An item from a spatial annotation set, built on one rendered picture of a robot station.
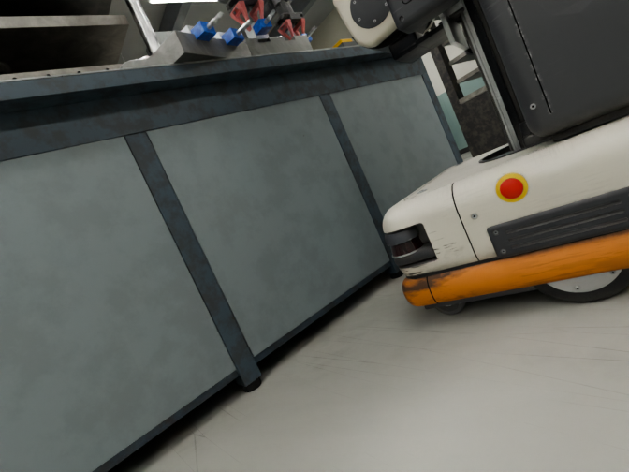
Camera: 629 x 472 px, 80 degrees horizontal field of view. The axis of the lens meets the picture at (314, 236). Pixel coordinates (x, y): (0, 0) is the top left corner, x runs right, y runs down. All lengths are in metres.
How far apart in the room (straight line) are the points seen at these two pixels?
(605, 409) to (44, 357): 0.88
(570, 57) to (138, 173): 0.86
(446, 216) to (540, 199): 0.16
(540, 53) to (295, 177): 0.67
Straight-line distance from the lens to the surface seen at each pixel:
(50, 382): 0.89
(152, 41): 2.10
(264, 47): 1.31
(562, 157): 0.74
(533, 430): 0.58
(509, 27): 0.78
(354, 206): 1.24
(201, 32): 1.07
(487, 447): 0.57
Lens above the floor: 0.36
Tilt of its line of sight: 5 degrees down
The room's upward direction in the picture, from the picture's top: 24 degrees counter-clockwise
